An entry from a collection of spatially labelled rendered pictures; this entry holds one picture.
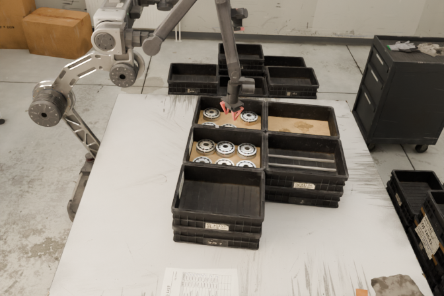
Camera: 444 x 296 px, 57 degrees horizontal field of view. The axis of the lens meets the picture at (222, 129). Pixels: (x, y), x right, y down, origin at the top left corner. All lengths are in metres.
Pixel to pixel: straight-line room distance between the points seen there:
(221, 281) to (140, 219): 0.50
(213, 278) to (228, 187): 0.43
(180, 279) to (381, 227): 1.01
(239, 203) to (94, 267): 0.69
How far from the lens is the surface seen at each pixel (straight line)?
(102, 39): 1.89
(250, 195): 1.97
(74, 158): 3.51
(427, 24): 5.78
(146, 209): 2.09
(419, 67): 3.34
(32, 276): 2.86
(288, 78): 3.56
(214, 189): 1.99
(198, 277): 1.85
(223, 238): 1.89
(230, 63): 1.87
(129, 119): 2.65
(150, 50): 1.86
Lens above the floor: 2.27
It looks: 38 degrees down
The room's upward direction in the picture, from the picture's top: 3 degrees clockwise
